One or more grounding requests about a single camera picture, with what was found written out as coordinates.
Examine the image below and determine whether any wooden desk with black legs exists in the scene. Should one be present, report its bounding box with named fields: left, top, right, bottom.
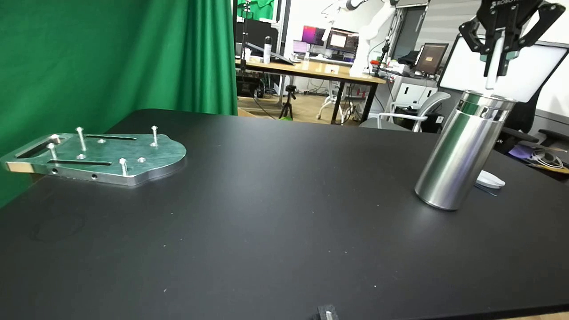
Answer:
left=234, top=58, right=387, bottom=127

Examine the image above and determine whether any small black floor tripod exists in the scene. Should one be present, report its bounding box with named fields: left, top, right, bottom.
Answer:
left=277, top=86, right=298, bottom=122

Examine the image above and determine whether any green hanging cloth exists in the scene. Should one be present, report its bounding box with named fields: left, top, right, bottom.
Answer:
left=236, top=0, right=277, bottom=24

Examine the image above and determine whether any grey mesh office chair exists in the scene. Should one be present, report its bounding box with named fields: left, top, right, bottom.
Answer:
left=360, top=92, right=453, bottom=134

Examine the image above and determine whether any green fabric curtain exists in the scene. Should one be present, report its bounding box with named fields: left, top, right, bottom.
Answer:
left=0, top=0, right=239, bottom=211

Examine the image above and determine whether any metal mounting plate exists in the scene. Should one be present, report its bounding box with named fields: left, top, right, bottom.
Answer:
left=0, top=131, right=188, bottom=191

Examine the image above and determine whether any monitor with white display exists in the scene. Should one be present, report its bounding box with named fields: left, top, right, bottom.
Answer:
left=325, top=28, right=360, bottom=58

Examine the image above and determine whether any dark laptop screen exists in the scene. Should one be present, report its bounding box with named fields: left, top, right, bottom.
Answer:
left=413, top=42, right=449, bottom=77

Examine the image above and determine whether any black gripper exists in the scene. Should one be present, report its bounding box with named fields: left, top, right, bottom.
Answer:
left=458, top=0, right=566, bottom=77

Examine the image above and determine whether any white screen on stand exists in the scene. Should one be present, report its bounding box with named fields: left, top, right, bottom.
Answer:
left=437, top=35, right=569, bottom=104

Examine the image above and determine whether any white round pad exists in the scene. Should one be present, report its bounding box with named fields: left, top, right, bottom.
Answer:
left=474, top=170, right=506, bottom=193

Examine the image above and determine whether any monitor with purple display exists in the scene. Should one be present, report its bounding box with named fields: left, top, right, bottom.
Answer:
left=298, top=24, right=326, bottom=49

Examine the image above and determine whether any stainless steel flask with handle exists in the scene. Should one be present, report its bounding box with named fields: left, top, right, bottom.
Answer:
left=412, top=90, right=515, bottom=214

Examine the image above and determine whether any black office chair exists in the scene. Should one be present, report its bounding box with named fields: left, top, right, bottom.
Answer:
left=499, top=88, right=569, bottom=157

